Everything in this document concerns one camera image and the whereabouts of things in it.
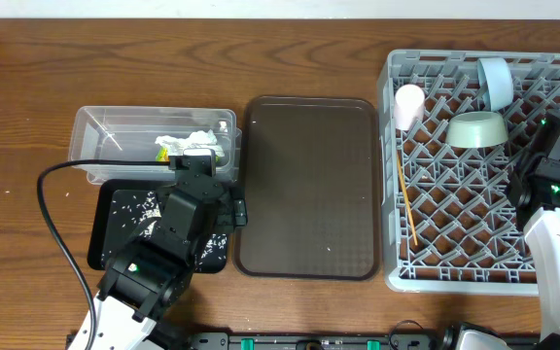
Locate pink cup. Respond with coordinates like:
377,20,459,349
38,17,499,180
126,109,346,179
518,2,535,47
393,84,425,131

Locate brown serving tray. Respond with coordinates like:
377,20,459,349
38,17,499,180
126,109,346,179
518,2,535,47
233,96,381,281

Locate black tray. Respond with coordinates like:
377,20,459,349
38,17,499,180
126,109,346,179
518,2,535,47
87,178,230,274

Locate wooden chopstick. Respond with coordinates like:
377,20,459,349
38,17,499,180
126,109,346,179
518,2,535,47
397,151,418,247

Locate pandan snack wrapper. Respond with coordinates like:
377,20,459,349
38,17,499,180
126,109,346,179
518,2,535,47
156,148,221,163

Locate light green bowl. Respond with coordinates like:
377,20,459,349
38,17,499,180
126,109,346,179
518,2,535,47
445,111,508,149

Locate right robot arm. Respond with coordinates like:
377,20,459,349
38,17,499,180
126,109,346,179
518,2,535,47
506,110,560,349

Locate rice grains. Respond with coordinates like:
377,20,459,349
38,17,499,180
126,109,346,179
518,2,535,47
104,190,228,268

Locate light blue bowl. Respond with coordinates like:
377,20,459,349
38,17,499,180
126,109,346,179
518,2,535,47
477,57,514,112

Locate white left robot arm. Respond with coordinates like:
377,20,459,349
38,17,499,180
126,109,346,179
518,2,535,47
70,149,248,349

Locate white tissue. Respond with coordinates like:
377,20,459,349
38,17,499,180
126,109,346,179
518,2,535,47
155,129,225,158

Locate grey dishwasher rack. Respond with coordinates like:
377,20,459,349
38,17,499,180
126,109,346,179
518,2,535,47
377,50,560,297

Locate clear plastic bin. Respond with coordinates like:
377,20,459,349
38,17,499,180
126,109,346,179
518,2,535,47
68,106,241,182

